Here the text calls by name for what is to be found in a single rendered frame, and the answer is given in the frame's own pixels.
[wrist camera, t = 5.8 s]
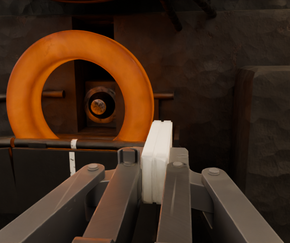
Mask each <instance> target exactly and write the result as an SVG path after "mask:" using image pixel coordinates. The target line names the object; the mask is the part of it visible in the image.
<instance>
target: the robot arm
mask: <svg viewBox="0 0 290 243"><path fill-rule="evenodd" d="M141 196H142V202H143V203H149V204H153V202H155V203H156V204H161V210H160V216H159V224H158V233H157V241H156V242H154V243H192V221H191V208H194V209H198V210H200V216H201V218H202V220H203V222H204V224H205V226H206V228H207V231H208V233H209V235H210V237H211V239H212V241H213V243H284V242H283V241H282V240H281V239H280V237H279V236H278V235H277V234H276V233H275V231H274V230H273V229H272V228H271V226H270V225H269V224H268V223H267V222H266V220H265V219H264V218H263V217H262V216H261V214H260V213H259V212H258V211H257V210H256V208H255V207H254V206H253V205H252V204H251V202H250V201H249V200H248V199H247V197H246V196H245V195H244V194H243V193H242V191H241V190H240V189H239V188H238V187H237V185H236V184H235V183H234V182H233V180H232V179H231V178H230V177H229V176H228V174H227V173H226V172H225V171H224V170H221V169H219V168H215V167H213V168H206V169H203V170H202V173H201V174H199V173H196V172H193V171H192V170H190V169H189V161H188V150H187V149H186V148H172V122H171V121H164V122H161V121H153V122H152V125H151V128H150V131H149V134H148V137H147V140H146V143H145V146H144V147H125V148H121V149H119V150H118V165H117V167H116V169H114V170H107V171H105V167H104V166H103V165H102V164H97V163H93V164H92V163H91V164H88V165H86V166H84V167H82V168H81V169H80V170H78V171H77V172H76V173H74V174H73V175H72V176H71V177H69V178H68V179H67V180H65V181H64V182H63V183H62V184H60V185H59V186H57V187H56V188H55V189H54V190H52V191H51V192H50V193H48V194H47V195H46V196H44V197H43V198H42V199H40V200H39V201H38V202H36V203H35V204H34V205H33V206H31V207H30V208H28V209H27V210H26V211H25V212H23V213H22V214H21V215H20V216H18V217H17V218H16V219H14V220H13V221H12V222H10V223H9V224H8V225H6V226H5V227H4V228H2V229H1V230H0V243H132V239H133V234H134V230H135V226H136V222H137V218H138V214H139V210H140V206H141Z"/></svg>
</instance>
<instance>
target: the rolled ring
mask: <svg viewBox="0 0 290 243"><path fill-rule="evenodd" d="M75 59H82V60H87V61H90V62H93V63H95V64H97V65H99V66H101V67H102V68H104V69H105V70H106V71H107V72H108V73H110V74H111V76H112V77H113V78H114V79H115V80H116V82H117V83H118V85H119V87H120V89H121V91H122V94H123V98H124V103H125V118H124V122H123V126H122V128H121V131H120V132H119V134H118V136H117V137H116V138H115V139H114V140H117V141H145V140H146V138H147V136H148V133H149V131H150V128H151V125H152V121H153V116H154V96H153V91H152V87H151V83H150V81H149V78H148V76H147V74H146V72H145V70H144V68H143V66H142V65H141V63H140V62H139V61H138V59H137V58H136V57H135V56H134V55H133V54H132V53H131V52H130V51H129V50H128V49H127V48H125V47H124V46H123V45H121V44H120V43H118V42H117V41H115V40H113V39H111V38H109V37H106V36H103V35H100V34H97V33H93V32H89V31H84V30H65V31H60V32H56V33H53V34H50V35H48V36H45V37H43V38H41V39H40V40H38V41H37V42H35V43H34V44H32V45H31V46H30V47H29V48H28V49H27V50H26V51H25V52H24V53H23V54H22V55H21V57H20V58H19V59H18V61H17V62H16V64H15V66H14V68H13V70H12V72H11V75H10V78H9V82H8V86H7V93H6V107H7V114H8V118H9V122H10V125H11V128H12V131H13V133H14V135H15V137H16V138H17V137H21V138H53V139H59V138H58V137H57V136H56V135H55V134H54V133H53V132H52V131H51V129H50V128H49V127H48V125H47V123H46V121H45V118H44V116H43V113H42V109H41V93H42V89H43V86H44V84H45V82H46V80H47V78H48V76H49V75H50V74H51V73H52V72H53V71H54V70H55V69H56V68H57V67H58V66H60V65H61V64H63V63H65V62H68V61H71V60H75Z"/></svg>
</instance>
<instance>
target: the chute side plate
mask: <svg viewBox="0 0 290 243"><path fill-rule="evenodd" d="M69 152H74V154H75V171H76V172H77V171H78V170H80V169H81V168H82V167H84V166H86V165H88V164H91V163H92V164H93V163H97V164H102V165H103V166H104V167H105V171H107V170H114V169H116V167H117V165H118V151H114V150H86V149H58V148H17V147H14V148H12V152H11V148H0V214H9V213H23V212H25V211H26V210H27V209H28V208H30V207H31V206H33V205H34V204H35V203H36V202H38V201H39V200H40V199H42V198H43V197H44V196H46V195H47V194H48V193H50V192H51V191H52V190H54V189H55V188H56V187H57V186H59V185H60V184H62V183H63V182H64V181H65V180H67V179H68V178H69V177H71V174H70V158H69ZM12 153H13V154H12ZM160 210H161V204H157V222H159V216H160Z"/></svg>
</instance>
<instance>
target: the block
mask: <svg viewBox="0 0 290 243"><path fill-rule="evenodd" d="M229 177H230V178H231V179H232V180H233V182H234V183H235V184H236V185H237V187H238V188H239V189H240V190H241V191H242V193H243V194H244V195H245V196H246V197H247V199H248V200H249V201H250V202H251V204H252V205H253V206H254V207H255V208H256V210H257V211H258V212H259V213H260V214H261V216H262V217H263V218H264V219H265V220H266V222H267V223H268V224H269V225H270V226H271V228H272V229H273V230H274V231H275V233H276V234H277V235H278V236H279V237H280V239H281V240H282V241H283V242H284V243H290V66H243V67H241V68H239V69H238V70H237V72H236V75H235V91H234V107H233V124H232V140H231V156H230V173H229Z"/></svg>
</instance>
